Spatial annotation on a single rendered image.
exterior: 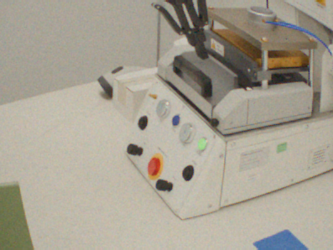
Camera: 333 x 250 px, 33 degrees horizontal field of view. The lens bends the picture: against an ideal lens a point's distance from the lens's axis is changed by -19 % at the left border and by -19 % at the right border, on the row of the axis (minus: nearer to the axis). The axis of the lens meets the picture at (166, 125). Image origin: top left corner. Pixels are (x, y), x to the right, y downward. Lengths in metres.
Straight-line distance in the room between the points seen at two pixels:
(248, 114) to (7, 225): 0.65
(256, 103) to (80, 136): 0.55
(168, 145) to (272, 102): 0.27
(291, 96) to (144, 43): 1.74
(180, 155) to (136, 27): 1.64
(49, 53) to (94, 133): 1.20
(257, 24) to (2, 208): 0.81
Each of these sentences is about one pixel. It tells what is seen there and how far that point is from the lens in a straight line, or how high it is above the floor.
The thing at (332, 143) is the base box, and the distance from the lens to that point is 1.50.
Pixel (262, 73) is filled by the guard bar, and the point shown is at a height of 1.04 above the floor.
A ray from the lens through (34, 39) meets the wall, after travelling 2.79.
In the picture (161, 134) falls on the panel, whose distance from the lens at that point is 1.47.
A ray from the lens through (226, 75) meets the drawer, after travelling 1.39.
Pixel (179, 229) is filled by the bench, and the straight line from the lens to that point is 1.32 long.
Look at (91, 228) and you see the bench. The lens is 1.31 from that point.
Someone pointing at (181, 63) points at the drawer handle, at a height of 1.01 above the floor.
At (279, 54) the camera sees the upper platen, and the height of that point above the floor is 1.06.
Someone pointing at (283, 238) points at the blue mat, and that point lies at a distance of 1.29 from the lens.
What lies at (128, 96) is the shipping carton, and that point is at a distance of 1.72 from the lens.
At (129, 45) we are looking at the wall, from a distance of 2.99.
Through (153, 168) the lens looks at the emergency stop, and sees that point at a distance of 1.45.
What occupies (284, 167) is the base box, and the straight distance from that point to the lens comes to 1.42.
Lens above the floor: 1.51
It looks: 26 degrees down
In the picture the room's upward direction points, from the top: 1 degrees clockwise
